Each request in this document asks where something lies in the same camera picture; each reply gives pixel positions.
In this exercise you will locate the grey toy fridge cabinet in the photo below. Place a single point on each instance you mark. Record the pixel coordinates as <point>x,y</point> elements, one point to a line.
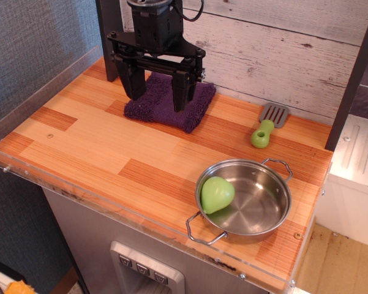
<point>89,234</point>

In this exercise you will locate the clear acrylic guard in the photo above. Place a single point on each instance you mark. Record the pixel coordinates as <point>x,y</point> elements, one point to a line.
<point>78,143</point>

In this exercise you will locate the stainless steel pot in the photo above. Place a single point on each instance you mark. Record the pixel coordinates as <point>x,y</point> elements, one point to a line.
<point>261,204</point>

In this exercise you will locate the dark right shelf post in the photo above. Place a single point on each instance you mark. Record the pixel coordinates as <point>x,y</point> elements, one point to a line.
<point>349,95</point>

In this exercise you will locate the white toy sink unit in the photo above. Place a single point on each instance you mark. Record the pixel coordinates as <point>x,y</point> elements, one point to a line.
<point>343,204</point>

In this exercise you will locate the purple folded towel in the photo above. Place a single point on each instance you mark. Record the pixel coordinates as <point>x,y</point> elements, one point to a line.
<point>156,104</point>

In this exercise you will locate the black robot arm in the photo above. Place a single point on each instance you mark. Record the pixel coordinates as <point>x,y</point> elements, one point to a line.
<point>151,2</point>

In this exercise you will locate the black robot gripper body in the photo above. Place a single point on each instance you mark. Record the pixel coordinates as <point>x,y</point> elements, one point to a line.
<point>157,42</point>

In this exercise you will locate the dark shelf post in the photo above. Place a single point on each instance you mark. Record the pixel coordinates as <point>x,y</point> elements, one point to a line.
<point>349,95</point>
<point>110,19</point>

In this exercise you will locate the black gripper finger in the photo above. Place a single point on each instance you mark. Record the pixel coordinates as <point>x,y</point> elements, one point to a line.
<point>132,77</point>
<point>183,85</point>

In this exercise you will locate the orange object at corner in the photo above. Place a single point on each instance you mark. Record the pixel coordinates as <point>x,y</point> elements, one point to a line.
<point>19,287</point>

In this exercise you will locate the green toy pear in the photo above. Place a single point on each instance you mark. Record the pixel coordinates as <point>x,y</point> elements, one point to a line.
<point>216,194</point>

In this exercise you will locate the green handled grey spatula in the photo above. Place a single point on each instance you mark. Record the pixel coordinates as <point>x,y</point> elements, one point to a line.
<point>273,116</point>

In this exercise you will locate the dark left shelf post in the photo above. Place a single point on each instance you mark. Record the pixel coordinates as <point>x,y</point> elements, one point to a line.
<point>110,19</point>

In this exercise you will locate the silver dispenser button panel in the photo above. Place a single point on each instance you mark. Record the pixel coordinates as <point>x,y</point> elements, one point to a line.
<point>138,273</point>

